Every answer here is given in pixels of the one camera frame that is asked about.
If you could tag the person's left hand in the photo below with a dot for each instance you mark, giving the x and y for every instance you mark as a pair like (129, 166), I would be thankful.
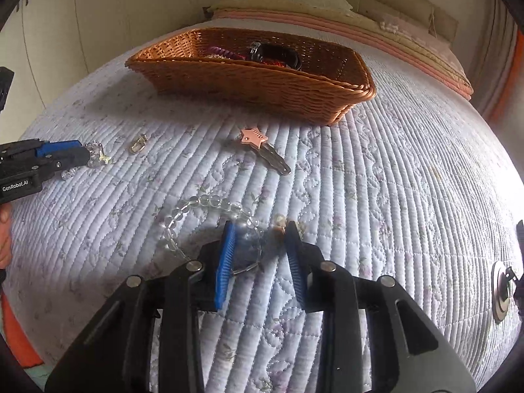
(4, 237)

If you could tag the black glossy hair accessory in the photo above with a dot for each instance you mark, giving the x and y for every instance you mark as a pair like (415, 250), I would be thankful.
(278, 51)

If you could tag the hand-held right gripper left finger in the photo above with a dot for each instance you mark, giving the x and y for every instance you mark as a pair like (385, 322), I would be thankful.
(225, 270)

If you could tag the grey curtain with orange edge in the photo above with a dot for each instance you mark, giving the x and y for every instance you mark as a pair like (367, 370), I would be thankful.
(497, 49)

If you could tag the small gold clip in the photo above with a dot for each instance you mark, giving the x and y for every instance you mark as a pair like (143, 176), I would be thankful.
(137, 145)

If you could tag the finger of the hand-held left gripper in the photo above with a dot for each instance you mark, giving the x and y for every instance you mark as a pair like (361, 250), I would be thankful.
(69, 157)
(61, 146)

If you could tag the small pearl gold earring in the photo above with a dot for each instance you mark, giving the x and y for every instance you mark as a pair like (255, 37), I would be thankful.
(280, 220)

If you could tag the white built-in wardrobe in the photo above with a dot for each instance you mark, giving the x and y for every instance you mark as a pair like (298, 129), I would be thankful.
(102, 16)

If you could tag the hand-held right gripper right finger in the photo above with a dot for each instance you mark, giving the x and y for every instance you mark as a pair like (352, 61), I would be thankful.
(295, 270)

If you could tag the salmon pink folded blanket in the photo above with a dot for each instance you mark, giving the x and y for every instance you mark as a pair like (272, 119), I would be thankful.
(430, 67)

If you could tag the clear crystal bead jewelry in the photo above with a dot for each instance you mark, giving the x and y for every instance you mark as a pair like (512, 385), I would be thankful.
(96, 157)

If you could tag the round silver metal disc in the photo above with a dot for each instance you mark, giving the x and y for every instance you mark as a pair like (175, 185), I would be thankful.
(500, 290)

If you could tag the orange cloth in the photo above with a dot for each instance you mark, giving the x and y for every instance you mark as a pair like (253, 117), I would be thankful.
(18, 331)

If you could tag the brown wicker basket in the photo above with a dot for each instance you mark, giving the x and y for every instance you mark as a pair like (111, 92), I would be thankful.
(245, 90)

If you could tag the quilted floral bed cover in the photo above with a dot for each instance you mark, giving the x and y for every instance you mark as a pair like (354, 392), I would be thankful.
(368, 192)

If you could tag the pink star hair clip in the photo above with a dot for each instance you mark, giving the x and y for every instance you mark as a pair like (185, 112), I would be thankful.
(251, 136)

